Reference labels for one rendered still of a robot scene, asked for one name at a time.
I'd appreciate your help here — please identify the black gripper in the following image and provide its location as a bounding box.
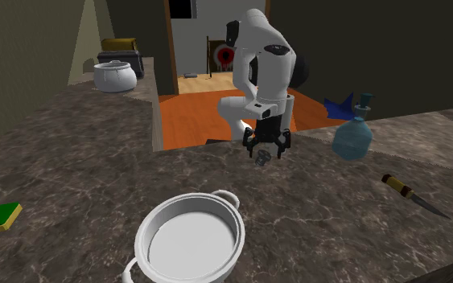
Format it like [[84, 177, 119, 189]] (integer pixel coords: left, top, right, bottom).
[[242, 115, 292, 159]]

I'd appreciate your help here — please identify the white two-handled pot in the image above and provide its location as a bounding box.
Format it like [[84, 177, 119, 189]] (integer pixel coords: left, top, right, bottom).
[[121, 189, 247, 283]]

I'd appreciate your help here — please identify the red and white target board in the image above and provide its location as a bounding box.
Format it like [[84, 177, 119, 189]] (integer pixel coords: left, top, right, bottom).
[[205, 35, 236, 78]]

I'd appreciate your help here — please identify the blue soap dispenser bottle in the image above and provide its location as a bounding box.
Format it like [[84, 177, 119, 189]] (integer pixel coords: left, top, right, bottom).
[[331, 92, 376, 162]]

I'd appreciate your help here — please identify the blue crumpled cloth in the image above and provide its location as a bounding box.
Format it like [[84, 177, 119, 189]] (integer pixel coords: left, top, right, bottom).
[[323, 92, 356, 121]]

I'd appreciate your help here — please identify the yellow box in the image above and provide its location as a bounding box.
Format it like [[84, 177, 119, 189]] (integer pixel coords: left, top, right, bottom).
[[100, 37, 139, 53]]

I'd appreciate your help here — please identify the knife with yellow handle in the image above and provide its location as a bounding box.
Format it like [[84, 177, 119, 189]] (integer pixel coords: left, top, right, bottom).
[[381, 173, 452, 220]]

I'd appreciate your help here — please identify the dark window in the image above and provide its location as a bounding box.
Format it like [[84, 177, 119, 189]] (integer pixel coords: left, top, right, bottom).
[[169, 0, 198, 20]]

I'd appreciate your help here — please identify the small grey ribbed object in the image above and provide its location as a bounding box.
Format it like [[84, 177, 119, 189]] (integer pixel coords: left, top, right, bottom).
[[253, 150, 271, 166]]

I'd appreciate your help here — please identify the white round lidded pot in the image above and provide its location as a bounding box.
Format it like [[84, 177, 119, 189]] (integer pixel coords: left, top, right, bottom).
[[93, 59, 138, 94]]

